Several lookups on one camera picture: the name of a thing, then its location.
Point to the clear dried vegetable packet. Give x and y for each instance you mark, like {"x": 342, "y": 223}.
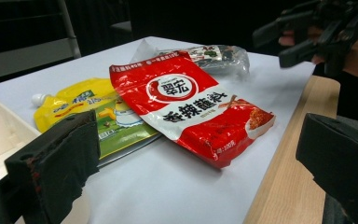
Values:
{"x": 227, "y": 59}

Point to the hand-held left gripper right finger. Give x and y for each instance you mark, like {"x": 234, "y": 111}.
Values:
{"x": 341, "y": 155}

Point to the yellow spout pouch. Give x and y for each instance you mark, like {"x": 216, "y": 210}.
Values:
{"x": 74, "y": 99}

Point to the metal stand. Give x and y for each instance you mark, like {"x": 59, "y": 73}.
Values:
{"x": 70, "y": 31}

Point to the red seasoning packet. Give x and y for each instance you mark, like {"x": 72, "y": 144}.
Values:
{"x": 180, "y": 93}

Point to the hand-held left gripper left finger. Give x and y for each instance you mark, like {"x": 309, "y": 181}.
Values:
{"x": 59, "y": 149}

